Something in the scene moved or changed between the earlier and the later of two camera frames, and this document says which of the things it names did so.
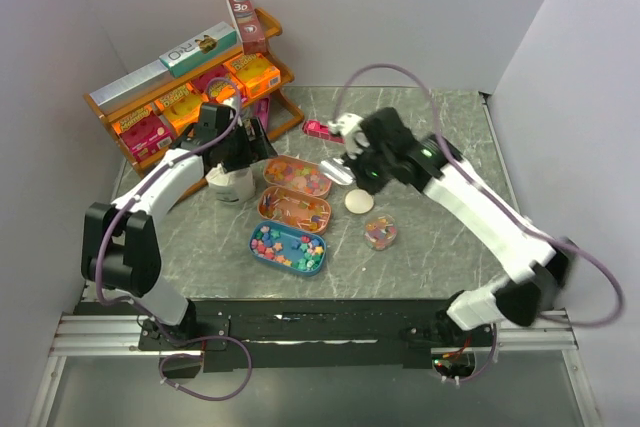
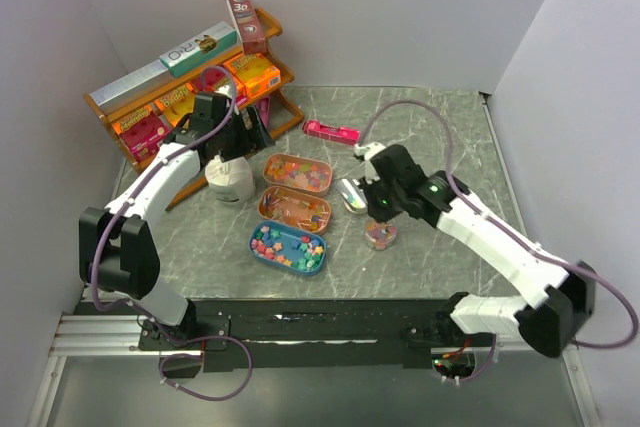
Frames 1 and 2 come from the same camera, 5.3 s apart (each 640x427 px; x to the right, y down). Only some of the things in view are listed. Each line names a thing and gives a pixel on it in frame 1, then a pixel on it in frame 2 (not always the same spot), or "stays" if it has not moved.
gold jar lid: [359, 201] stays
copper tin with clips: [294, 209] stays
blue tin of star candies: [288, 247] stays
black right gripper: [362, 182] -> [375, 210]
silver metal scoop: [337, 171] -> [352, 195]
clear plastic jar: [380, 232] stays
